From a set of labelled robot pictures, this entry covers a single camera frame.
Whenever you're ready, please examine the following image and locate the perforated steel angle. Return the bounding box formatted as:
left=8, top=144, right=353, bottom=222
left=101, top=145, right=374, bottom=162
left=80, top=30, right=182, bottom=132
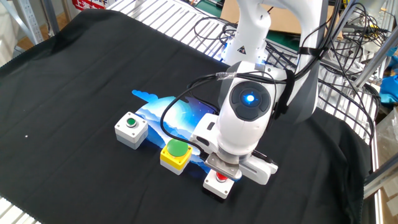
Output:
left=0, top=0, right=44, bottom=46

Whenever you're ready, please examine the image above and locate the clear plastic bag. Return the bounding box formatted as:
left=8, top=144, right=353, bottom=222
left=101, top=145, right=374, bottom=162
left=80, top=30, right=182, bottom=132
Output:
left=375, top=107, right=398, bottom=169

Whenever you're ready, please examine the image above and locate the white box red button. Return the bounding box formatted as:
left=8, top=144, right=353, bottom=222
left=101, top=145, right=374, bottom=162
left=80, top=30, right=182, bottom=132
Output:
left=201, top=169, right=236, bottom=203

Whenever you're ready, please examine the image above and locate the black cloth with blue print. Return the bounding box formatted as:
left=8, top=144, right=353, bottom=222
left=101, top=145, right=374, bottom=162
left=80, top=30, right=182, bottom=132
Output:
left=0, top=8, right=373, bottom=224

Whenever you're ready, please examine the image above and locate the yellow box green mushroom button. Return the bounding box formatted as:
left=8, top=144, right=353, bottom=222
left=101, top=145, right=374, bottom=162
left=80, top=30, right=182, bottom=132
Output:
left=159, top=137, right=193, bottom=176

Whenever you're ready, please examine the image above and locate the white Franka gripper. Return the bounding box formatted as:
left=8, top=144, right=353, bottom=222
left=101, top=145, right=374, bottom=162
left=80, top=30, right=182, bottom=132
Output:
left=189, top=112, right=279, bottom=186

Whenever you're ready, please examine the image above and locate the silver bracket on gripper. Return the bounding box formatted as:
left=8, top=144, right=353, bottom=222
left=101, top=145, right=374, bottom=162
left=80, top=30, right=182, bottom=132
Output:
left=205, top=154, right=243, bottom=181

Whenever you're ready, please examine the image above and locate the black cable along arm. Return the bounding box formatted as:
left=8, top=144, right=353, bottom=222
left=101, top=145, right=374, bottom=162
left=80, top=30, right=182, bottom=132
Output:
left=159, top=0, right=343, bottom=156

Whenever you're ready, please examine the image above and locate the white box small green button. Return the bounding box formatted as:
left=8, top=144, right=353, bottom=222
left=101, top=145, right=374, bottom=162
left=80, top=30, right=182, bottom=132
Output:
left=114, top=111, right=149, bottom=151

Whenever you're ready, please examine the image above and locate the aluminium frame post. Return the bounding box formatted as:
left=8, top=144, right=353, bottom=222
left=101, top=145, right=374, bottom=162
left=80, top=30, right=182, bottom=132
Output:
left=349, top=29, right=398, bottom=91
left=326, top=0, right=360, bottom=60

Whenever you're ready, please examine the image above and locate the grey metal rail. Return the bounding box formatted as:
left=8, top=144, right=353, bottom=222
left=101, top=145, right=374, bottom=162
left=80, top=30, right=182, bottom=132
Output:
left=363, top=161, right=398, bottom=200

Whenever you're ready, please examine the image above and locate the red and white sign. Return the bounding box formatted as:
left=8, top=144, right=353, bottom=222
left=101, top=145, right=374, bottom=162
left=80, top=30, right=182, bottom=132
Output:
left=72, top=0, right=107, bottom=12

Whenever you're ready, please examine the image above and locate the black cable bundle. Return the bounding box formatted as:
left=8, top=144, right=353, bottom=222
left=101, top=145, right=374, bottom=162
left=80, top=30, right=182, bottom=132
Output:
left=192, top=0, right=389, bottom=146

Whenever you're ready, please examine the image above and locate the cardboard box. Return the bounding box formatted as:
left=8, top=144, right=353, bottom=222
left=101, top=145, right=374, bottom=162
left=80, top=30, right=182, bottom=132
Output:
left=220, top=0, right=343, bottom=40

